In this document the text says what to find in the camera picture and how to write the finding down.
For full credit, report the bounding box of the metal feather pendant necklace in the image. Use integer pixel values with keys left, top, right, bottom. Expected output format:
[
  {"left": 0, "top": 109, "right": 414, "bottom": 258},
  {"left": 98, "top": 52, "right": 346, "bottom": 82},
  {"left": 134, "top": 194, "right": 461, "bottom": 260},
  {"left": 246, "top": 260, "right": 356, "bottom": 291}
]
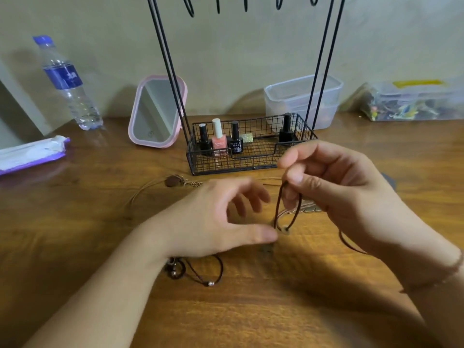
[{"left": 272, "top": 180, "right": 369, "bottom": 255}]

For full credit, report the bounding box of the pink nail polish bottle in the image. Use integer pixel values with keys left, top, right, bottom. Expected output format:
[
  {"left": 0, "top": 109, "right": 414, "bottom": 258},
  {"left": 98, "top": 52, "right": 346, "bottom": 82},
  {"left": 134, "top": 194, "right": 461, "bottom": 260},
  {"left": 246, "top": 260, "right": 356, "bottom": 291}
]
[{"left": 211, "top": 118, "right": 228, "bottom": 158}]

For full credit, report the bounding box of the person's right hand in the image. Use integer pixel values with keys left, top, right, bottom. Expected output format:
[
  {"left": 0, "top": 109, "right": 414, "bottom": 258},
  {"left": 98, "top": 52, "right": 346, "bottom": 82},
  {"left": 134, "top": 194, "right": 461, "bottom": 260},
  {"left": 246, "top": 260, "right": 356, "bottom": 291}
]
[{"left": 277, "top": 139, "right": 463, "bottom": 291}]

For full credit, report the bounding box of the person's left forearm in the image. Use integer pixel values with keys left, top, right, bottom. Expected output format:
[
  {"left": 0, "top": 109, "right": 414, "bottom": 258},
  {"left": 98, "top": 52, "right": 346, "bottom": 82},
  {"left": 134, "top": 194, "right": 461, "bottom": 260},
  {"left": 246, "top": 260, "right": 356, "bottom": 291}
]
[{"left": 23, "top": 220, "right": 173, "bottom": 348}]

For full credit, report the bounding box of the clear plastic food container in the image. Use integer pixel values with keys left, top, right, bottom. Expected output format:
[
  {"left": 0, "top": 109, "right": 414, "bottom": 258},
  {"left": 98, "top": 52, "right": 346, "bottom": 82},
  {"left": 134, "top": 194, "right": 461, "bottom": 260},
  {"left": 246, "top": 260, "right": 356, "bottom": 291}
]
[
  {"left": 266, "top": 101, "right": 340, "bottom": 130},
  {"left": 263, "top": 74, "right": 344, "bottom": 107}
]

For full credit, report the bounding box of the pink framed mirror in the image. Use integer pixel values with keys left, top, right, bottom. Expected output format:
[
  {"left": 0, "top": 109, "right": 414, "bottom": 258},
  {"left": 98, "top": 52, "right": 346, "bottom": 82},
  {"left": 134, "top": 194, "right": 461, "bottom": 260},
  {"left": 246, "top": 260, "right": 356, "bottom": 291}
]
[{"left": 127, "top": 74, "right": 189, "bottom": 149}]

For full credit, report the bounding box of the black labelled nail polish bottle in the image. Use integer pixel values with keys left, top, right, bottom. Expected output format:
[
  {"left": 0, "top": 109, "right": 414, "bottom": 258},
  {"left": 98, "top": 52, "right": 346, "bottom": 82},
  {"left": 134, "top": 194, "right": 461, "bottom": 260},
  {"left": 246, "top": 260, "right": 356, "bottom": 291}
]
[{"left": 229, "top": 120, "right": 244, "bottom": 156}]

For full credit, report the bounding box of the clear storage box yellow handle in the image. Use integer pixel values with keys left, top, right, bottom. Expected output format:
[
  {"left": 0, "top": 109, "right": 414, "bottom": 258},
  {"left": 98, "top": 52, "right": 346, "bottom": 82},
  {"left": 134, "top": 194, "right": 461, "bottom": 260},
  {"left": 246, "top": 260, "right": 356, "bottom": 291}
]
[{"left": 361, "top": 79, "right": 464, "bottom": 123}]

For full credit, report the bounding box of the white shelf unit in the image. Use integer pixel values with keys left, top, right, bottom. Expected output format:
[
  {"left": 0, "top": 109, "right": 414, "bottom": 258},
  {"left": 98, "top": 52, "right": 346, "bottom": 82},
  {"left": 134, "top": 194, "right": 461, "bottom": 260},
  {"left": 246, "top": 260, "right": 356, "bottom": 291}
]
[{"left": 0, "top": 58, "right": 53, "bottom": 151}]

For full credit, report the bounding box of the tangle of cord necklaces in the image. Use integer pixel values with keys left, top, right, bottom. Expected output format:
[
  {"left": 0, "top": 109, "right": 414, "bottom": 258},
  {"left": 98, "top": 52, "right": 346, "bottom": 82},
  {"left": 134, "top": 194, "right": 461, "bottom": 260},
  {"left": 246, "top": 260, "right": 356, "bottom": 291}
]
[{"left": 164, "top": 254, "right": 225, "bottom": 288}]

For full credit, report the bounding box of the clear water bottle blue cap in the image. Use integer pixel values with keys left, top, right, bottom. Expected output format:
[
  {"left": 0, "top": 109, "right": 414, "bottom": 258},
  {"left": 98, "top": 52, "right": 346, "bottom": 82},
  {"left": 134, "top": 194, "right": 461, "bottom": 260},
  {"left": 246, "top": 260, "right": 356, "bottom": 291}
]
[{"left": 32, "top": 35, "right": 104, "bottom": 131}]

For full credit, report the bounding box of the white purple wet wipes pack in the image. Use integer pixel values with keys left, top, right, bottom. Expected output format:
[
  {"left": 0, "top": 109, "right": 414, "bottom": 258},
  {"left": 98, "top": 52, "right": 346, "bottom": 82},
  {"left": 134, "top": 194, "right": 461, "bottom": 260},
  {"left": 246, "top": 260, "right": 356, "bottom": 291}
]
[{"left": 0, "top": 135, "right": 72, "bottom": 176}]

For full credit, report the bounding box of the black wire jewelry stand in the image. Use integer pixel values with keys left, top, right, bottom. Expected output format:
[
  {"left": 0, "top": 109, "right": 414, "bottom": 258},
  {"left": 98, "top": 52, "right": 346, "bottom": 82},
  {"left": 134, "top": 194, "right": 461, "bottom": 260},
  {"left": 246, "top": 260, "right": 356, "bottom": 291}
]
[{"left": 145, "top": 0, "right": 347, "bottom": 176}]

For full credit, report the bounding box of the thin cord bracelet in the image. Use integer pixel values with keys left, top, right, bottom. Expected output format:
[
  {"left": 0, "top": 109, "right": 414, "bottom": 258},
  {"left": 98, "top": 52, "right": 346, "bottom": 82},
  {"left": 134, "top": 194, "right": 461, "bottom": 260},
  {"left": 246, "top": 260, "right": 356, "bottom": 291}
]
[{"left": 398, "top": 249, "right": 464, "bottom": 295}]

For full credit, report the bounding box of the brown oval pendant chain necklace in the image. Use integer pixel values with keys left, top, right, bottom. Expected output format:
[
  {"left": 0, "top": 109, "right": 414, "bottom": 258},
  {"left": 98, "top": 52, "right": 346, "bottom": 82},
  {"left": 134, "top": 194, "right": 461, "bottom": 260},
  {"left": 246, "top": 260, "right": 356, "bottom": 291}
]
[{"left": 125, "top": 174, "right": 285, "bottom": 218}]

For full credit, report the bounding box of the person's left hand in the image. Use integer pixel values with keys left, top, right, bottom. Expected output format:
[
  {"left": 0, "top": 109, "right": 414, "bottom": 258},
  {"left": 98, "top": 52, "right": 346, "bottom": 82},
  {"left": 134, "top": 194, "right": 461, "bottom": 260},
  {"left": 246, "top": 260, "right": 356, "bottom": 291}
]
[{"left": 144, "top": 177, "right": 279, "bottom": 259}]

